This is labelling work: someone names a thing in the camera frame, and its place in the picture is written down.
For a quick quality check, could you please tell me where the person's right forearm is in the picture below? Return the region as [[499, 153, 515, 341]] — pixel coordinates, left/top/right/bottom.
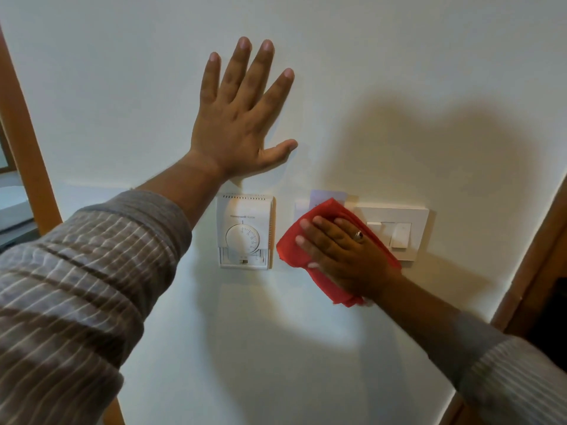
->
[[367, 273, 567, 425]]

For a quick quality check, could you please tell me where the pale lilac key card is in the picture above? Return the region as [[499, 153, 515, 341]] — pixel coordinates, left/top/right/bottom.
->
[[309, 189, 346, 207]]

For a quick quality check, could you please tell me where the dark brown wooden door frame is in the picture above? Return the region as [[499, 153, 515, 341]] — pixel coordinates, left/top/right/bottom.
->
[[438, 176, 567, 425]]

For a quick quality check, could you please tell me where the red cleaning cloth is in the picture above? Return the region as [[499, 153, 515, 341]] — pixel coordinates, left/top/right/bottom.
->
[[276, 198, 403, 308]]

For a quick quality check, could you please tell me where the light brown wooden door frame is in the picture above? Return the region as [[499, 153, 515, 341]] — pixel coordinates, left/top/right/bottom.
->
[[0, 24, 126, 425]]

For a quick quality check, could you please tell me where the person's left hand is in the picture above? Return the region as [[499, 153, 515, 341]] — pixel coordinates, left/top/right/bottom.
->
[[190, 36, 299, 179]]

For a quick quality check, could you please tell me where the person's left forearm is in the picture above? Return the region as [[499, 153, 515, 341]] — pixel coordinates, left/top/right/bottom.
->
[[0, 148, 227, 425]]

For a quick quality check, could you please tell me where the white dial wall thermostat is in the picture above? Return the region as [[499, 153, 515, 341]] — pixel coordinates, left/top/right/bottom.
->
[[216, 193, 276, 270]]

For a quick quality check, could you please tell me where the grey ledge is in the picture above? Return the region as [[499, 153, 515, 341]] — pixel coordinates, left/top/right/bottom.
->
[[0, 128, 37, 254]]

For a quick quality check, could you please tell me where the person's right hand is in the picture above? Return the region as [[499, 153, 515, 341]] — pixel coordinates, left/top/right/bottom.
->
[[295, 215, 404, 302]]

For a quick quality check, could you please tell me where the white wall switch plate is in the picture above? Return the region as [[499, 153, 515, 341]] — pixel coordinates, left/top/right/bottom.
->
[[351, 205, 430, 262]]

